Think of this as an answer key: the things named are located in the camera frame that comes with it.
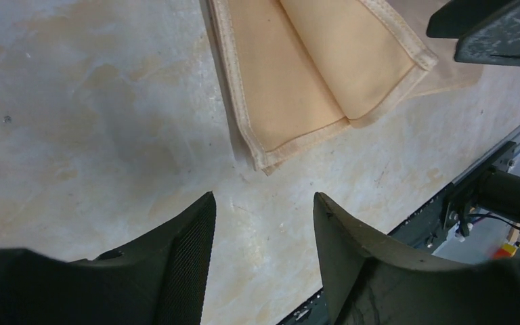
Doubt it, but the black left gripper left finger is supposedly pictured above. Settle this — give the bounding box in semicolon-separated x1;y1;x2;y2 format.
0;192;216;324

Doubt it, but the orange cloth napkin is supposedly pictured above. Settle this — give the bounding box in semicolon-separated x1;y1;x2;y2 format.
207;1;483;174

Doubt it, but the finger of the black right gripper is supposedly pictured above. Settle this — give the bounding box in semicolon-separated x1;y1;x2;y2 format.
426;0;517;39
454;1;520;67

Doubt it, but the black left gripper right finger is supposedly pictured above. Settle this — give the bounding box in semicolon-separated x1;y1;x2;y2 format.
313;192;520;324

